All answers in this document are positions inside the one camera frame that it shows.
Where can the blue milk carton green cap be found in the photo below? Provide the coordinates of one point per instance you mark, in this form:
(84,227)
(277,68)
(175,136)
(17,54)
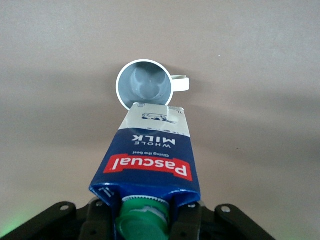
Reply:
(150,155)

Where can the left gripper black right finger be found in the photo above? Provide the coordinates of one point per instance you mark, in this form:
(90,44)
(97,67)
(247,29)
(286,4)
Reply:
(225,225)

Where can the white mug grey inside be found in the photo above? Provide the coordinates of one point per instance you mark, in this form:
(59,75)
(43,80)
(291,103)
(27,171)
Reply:
(142,82)

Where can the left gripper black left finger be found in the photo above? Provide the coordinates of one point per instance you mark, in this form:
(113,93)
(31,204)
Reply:
(62,222)

